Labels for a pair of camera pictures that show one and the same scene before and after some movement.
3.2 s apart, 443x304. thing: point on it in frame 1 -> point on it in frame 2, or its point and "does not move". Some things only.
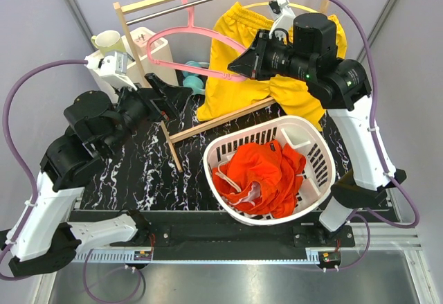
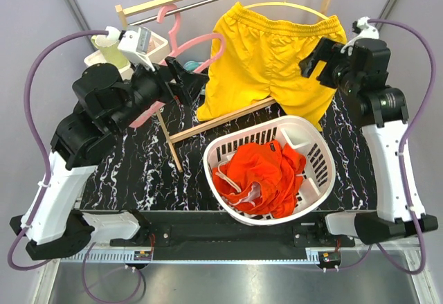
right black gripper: [251, 63] -> [327, 50]
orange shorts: [261, 178] does not move
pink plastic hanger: [192, 28] -> [178, 43]
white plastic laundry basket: [315, 181] does not move
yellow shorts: [238, 26] does not move
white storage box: [161, 49] -> [159, 48]
